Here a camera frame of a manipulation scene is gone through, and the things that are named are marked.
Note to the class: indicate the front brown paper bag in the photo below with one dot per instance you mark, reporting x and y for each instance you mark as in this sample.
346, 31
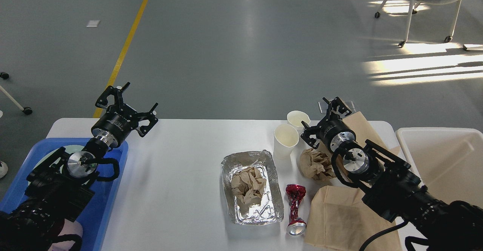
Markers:
339, 221

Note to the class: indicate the blue plastic tray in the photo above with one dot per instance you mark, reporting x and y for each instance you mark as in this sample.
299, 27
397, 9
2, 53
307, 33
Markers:
95, 217

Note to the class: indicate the white paper cup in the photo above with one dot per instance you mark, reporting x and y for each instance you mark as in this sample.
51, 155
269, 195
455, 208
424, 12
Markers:
285, 139
295, 118

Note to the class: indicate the crushed red can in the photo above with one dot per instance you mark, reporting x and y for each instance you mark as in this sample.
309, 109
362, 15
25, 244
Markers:
296, 193

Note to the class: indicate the rear brown paper bag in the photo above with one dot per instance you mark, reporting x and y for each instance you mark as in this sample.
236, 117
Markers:
364, 128

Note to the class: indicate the metal floor socket plate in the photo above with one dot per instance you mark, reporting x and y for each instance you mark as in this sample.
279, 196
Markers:
323, 106

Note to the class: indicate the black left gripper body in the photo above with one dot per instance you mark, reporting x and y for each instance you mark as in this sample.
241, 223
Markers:
113, 129

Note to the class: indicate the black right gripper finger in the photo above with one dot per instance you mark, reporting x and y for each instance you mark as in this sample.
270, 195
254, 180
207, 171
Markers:
336, 109
313, 135

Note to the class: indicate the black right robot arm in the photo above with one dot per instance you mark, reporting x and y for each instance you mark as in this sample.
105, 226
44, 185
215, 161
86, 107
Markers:
391, 190

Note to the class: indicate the brown paper bag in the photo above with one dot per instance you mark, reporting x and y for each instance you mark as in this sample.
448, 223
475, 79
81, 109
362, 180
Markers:
364, 128
339, 221

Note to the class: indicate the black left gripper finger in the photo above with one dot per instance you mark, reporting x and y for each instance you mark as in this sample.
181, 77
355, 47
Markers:
111, 100
150, 116

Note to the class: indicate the pink mug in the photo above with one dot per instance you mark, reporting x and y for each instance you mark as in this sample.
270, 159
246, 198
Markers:
65, 227

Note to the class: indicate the rear white paper cup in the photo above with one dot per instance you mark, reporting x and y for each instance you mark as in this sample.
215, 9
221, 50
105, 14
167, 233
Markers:
295, 118

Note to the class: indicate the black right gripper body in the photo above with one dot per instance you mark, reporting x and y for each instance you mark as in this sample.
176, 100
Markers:
334, 132

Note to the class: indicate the crumpled brown paper ball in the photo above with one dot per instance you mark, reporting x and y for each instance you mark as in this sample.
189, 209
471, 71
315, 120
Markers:
315, 165

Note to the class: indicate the front white paper cup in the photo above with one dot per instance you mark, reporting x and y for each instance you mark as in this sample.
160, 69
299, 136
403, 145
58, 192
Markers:
285, 139

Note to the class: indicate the light green plate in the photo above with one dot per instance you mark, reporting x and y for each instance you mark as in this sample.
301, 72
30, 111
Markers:
68, 149

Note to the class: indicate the white plastic bin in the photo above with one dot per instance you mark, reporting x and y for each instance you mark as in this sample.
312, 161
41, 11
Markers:
449, 161

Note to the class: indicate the aluminium foil tray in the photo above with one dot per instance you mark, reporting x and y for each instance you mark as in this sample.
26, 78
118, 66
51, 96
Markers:
271, 208

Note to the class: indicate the white chair leg with caster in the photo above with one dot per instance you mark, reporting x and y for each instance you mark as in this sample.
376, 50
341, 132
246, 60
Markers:
24, 109

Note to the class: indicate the crumpled brown paper in tray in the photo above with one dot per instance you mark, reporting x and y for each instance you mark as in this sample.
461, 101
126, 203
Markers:
248, 186

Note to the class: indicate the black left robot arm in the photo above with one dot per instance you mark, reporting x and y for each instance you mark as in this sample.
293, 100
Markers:
62, 196

